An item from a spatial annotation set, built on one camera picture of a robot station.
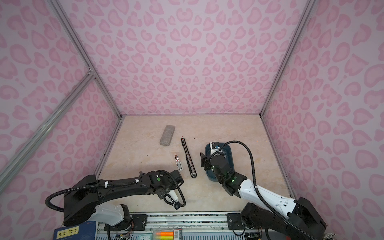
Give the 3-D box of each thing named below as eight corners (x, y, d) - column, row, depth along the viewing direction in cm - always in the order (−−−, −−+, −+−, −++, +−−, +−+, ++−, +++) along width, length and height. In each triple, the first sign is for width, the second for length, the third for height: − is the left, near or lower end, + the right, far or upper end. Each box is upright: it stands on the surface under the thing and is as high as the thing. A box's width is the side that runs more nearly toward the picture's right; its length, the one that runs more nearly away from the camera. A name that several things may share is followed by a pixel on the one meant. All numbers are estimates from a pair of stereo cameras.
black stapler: (191, 178, 89) (191, 177, 87) (179, 141, 107) (178, 139, 105) (197, 176, 90) (197, 175, 88) (184, 139, 108) (183, 137, 106)
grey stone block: (160, 145, 105) (159, 142, 102) (166, 127, 115) (165, 124, 113) (169, 146, 104) (169, 143, 102) (175, 128, 114) (174, 125, 112)
